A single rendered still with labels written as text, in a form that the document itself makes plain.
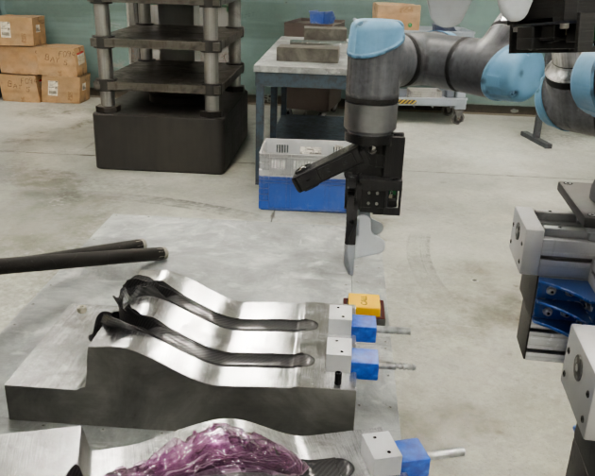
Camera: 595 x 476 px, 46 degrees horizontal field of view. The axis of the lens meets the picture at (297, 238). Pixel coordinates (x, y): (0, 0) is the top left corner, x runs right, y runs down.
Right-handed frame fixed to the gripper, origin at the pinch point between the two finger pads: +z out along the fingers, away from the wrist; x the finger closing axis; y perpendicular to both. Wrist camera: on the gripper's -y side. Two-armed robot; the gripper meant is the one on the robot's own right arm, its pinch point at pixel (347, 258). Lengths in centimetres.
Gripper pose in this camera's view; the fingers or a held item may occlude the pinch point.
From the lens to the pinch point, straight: 109.1
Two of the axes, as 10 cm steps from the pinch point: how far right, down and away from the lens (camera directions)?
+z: -0.3, 9.3, 3.7
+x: 0.7, -3.6, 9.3
